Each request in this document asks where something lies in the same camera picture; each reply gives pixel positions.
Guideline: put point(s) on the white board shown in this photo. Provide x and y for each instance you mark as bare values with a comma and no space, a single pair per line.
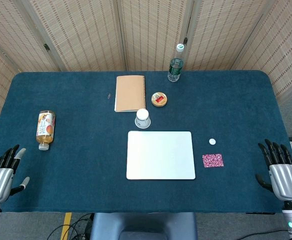
160,155

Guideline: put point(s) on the clear green-label water bottle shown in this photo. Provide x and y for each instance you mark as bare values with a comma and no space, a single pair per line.
175,68

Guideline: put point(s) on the orange juice bottle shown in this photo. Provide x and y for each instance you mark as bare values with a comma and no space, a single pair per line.
45,128

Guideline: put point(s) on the round tan tin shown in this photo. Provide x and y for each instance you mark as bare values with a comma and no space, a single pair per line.
159,99

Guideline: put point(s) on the black screen hinge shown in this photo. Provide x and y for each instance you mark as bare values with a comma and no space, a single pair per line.
185,40
46,46

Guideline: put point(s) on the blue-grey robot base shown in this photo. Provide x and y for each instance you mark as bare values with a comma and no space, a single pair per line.
143,226

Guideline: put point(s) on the tan spiral notebook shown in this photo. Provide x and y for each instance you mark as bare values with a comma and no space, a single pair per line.
129,93

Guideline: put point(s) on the white oval object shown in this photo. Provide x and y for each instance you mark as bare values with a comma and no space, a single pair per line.
212,141

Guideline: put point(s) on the woven bamboo folding screen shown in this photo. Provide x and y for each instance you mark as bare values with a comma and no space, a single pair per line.
85,32

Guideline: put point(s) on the pink patterned eraser pad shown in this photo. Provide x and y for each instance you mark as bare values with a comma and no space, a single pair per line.
212,160

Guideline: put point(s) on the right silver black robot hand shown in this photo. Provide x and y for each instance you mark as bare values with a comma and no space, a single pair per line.
287,181

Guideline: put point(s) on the blue table cloth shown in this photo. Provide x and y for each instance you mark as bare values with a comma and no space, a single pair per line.
73,162

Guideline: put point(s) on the upturned white paper cup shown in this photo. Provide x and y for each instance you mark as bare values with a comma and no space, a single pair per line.
142,118

